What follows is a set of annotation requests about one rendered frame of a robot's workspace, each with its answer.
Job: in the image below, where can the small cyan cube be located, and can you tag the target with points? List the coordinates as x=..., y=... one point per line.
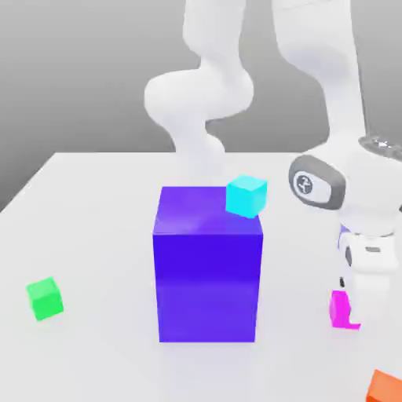
x=245, y=196

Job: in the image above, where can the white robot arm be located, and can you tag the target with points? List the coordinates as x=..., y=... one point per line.
x=201, y=94

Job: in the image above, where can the small green cube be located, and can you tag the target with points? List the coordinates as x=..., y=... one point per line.
x=45, y=300

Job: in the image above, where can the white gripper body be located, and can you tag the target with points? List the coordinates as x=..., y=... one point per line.
x=370, y=289

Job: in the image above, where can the small magenta cube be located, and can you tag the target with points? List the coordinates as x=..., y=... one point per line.
x=339, y=309

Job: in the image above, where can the large orange box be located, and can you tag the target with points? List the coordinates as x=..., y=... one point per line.
x=386, y=388

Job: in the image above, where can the large purple box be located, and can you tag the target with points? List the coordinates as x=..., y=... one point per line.
x=207, y=276

